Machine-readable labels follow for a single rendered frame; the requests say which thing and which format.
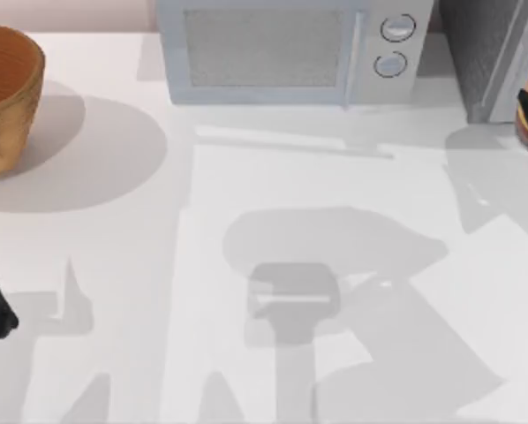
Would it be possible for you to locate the microwave oven door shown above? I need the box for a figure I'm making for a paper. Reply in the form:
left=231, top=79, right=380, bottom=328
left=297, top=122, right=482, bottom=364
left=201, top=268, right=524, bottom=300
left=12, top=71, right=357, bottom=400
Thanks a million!
left=155, top=0, right=363, bottom=107

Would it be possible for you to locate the round microwave knob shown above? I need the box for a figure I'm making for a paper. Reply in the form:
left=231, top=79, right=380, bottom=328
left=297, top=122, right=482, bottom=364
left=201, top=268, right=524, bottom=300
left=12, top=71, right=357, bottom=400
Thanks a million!
left=373, top=49, right=410, bottom=80
left=379, top=12, right=418, bottom=44

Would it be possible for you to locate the pale microwave oven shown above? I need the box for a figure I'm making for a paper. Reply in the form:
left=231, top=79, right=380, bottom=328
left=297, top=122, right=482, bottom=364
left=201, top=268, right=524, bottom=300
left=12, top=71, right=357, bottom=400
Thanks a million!
left=152, top=0, right=436, bottom=110

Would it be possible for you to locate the grey cabinet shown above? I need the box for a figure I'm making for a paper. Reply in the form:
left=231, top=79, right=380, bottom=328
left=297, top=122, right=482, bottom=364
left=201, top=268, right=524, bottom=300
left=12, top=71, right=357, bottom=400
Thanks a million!
left=437, top=0, right=528, bottom=125

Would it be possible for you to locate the brown woven basket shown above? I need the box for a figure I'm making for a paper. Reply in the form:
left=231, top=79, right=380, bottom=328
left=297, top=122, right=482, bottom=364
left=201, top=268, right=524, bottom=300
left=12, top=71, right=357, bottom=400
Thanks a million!
left=0, top=22, right=47, bottom=180

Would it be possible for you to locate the microwave door handle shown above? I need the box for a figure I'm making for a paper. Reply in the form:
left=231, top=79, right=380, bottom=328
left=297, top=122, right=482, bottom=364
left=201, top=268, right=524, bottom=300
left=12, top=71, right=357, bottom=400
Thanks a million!
left=342, top=10, right=365, bottom=110

